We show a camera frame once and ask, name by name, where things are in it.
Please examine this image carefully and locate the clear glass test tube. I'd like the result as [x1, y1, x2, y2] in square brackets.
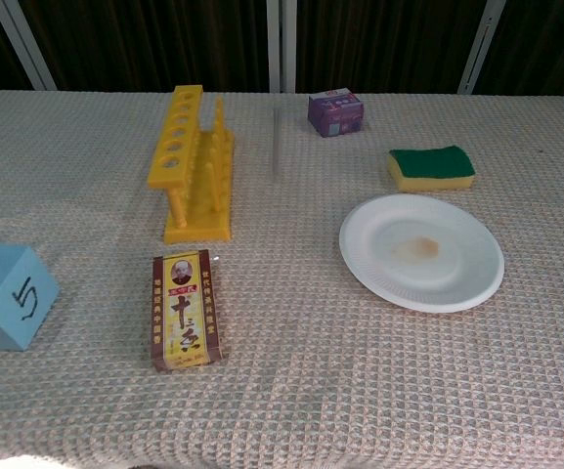
[272, 107, 283, 177]

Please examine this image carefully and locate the small purple carton box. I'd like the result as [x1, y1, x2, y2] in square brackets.
[308, 87, 365, 140]

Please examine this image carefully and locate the yellow green sponge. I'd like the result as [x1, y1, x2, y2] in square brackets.
[387, 145, 477, 192]

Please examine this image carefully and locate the double upright white frame post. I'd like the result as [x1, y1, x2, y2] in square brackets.
[265, 0, 298, 95]

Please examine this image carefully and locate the slanted white frame post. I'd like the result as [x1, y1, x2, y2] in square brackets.
[0, 0, 59, 92]
[456, 0, 508, 97]

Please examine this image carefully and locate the beige waffle tablecloth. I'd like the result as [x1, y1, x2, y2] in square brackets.
[0, 90, 564, 469]

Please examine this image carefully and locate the white paper plate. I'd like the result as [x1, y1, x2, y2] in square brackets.
[338, 193, 506, 314]

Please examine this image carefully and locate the yellow test tube rack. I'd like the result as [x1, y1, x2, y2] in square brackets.
[147, 85, 238, 244]

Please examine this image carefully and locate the brown yellow spice box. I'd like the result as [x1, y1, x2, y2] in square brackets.
[152, 248, 228, 373]

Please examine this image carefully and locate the black pleated curtain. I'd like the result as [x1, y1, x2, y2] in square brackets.
[0, 0, 564, 107]

